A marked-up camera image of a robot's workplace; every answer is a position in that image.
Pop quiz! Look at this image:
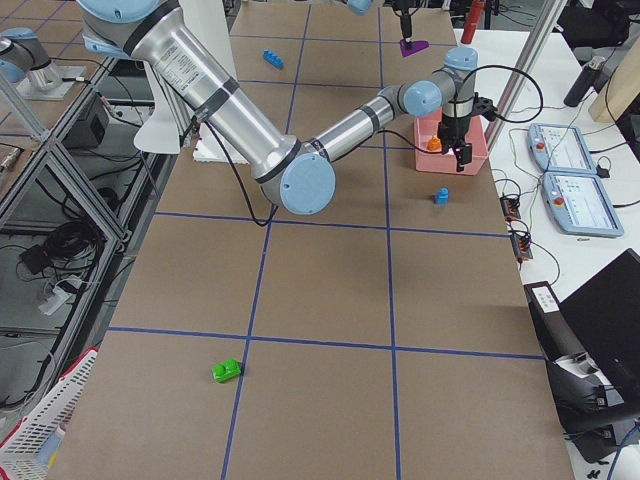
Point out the pink plastic box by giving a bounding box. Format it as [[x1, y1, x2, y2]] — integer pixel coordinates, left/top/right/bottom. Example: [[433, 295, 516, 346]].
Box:
[[413, 115, 490, 176]]

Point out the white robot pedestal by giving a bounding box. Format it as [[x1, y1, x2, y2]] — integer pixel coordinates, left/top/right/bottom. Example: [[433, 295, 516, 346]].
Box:
[[133, 0, 251, 165]]

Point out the purple toy block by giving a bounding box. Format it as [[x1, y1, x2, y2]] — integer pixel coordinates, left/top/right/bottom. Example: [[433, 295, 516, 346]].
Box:
[[399, 39, 430, 58]]

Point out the teach pendant tablet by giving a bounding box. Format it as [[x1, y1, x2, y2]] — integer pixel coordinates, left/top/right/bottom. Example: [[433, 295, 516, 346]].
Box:
[[542, 171, 624, 238], [527, 123, 596, 173]]

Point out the aluminium frame post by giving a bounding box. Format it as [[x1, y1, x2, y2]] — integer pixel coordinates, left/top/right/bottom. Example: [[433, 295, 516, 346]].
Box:
[[483, 0, 576, 151]]

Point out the black water bottle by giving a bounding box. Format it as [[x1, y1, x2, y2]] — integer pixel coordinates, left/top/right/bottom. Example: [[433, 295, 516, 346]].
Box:
[[563, 56, 606, 107]]

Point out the orange toy block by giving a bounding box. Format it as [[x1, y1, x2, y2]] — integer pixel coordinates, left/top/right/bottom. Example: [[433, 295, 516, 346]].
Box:
[[426, 136, 442, 153]]

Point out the white plastic basket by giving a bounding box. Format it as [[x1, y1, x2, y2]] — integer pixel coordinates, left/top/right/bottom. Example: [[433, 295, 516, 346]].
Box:
[[1, 347, 98, 479]]

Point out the lower teach pendant tablet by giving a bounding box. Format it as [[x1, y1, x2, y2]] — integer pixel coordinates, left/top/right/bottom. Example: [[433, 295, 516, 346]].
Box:
[[542, 171, 624, 238]]

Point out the long blue toy block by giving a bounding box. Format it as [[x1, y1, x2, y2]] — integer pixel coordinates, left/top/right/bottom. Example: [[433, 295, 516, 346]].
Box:
[[262, 49, 284, 70]]

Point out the black laptop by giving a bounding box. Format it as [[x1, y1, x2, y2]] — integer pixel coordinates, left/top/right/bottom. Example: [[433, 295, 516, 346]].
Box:
[[560, 248, 639, 398]]

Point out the upper teach pendant tablet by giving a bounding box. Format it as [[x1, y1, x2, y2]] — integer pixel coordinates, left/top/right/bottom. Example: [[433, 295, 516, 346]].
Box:
[[527, 123, 596, 173]]

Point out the small blue toy block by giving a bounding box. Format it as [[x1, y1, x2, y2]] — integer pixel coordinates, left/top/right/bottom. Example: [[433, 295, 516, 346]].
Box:
[[434, 187, 449, 205]]

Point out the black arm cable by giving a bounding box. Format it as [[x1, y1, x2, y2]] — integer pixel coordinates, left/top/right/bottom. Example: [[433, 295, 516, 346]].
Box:
[[189, 64, 546, 227]]

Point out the green toy block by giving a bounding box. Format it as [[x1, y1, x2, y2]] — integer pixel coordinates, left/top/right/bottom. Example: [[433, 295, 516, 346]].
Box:
[[211, 358, 242, 383]]

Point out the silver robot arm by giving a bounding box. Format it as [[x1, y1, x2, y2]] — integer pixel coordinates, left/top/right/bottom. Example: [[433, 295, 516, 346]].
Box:
[[344, 0, 414, 46], [80, 1, 478, 215]]

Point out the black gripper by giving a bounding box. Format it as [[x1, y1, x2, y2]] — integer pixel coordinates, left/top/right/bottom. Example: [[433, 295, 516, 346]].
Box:
[[438, 113, 472, 173]]

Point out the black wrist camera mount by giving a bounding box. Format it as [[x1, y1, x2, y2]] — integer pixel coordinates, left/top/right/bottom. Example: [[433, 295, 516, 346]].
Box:
[[472, 94, 498, 122]]

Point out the red cylinder bottle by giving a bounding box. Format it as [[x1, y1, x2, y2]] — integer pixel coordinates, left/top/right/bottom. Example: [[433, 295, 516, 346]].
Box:
[[460, 0, 486, 45]]

